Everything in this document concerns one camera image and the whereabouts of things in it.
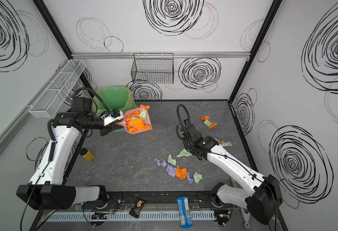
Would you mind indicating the green bin with bag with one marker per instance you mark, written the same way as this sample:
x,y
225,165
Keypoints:
x,y
120,98

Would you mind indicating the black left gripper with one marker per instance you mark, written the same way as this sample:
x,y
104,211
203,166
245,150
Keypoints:
x,y
105,127

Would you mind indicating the blue snack packet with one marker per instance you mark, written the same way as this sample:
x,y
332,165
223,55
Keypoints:
x,y
184,212

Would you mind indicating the green scrap near right wall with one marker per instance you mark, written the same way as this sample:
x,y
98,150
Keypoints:
x,y
226,144

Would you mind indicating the tall green paper scrap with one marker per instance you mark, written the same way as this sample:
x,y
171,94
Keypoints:
x,y
143,114

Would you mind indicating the white slotted cable duct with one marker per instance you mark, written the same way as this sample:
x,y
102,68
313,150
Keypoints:
x,y
118,216

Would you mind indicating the large orange crumpled scrap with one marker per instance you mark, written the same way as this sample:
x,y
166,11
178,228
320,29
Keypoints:
x,y
137,125

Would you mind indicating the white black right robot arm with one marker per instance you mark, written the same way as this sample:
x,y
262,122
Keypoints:
x,y
251,182

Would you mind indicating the green kitchen tongs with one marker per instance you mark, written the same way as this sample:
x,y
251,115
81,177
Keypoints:
x,y
244,213

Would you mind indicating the orange scrap near bin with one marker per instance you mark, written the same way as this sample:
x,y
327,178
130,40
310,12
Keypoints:
x,y
132,116

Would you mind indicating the green scrap right cluster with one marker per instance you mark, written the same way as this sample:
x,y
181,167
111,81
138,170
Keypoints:
x,y
208,123

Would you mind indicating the pink plastic dustpan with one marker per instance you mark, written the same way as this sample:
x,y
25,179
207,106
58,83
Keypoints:
x,y
125,123

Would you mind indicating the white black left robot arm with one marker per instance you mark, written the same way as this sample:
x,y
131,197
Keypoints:
x,y
45,189

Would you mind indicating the yellow bottle black cap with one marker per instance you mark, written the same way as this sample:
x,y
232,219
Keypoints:
x,y
85,153

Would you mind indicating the black snack packet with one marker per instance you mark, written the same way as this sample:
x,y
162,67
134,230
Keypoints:
x,y
137,207

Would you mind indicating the black wire wall basket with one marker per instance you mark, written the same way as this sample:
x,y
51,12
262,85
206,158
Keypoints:
x,y
156,68

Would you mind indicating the small purple scrap front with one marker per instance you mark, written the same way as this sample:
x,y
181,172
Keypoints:
x,y
189,179

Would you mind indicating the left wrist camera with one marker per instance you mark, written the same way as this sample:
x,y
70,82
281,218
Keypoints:
x,y
112,116

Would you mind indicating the purple scrap back left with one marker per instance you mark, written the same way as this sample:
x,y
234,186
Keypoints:
x,y
161,164

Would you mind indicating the purple paper scrap centre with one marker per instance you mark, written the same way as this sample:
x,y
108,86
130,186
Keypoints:
x,y
171,170

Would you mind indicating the far left green scrap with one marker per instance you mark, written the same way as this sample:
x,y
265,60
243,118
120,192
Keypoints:
x,y
171,160

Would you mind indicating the small orange scrap left back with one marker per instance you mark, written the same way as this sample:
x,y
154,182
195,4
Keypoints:
x,y
145,107

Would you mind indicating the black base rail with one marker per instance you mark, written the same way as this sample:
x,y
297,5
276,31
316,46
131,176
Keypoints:
x,y
201,199

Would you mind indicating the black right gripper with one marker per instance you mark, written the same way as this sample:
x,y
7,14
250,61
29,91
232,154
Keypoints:
x,y
185,128

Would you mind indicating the clear acrylic wall shelf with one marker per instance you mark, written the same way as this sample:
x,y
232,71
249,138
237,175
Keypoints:
x,y
58,89

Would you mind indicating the small green scrap front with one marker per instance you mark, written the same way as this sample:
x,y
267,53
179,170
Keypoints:
x,y
197,177

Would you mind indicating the light green crumpled scrap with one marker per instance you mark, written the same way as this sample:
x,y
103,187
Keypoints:
x,y
184,153

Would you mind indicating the orange scrap front centre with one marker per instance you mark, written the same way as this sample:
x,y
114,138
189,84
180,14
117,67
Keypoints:
x,y
181,173

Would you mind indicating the orange scrap right cluster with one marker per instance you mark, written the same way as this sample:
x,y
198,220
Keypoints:
x,y
213,125

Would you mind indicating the black corner frame post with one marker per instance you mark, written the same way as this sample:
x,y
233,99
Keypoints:
x,y
257,44

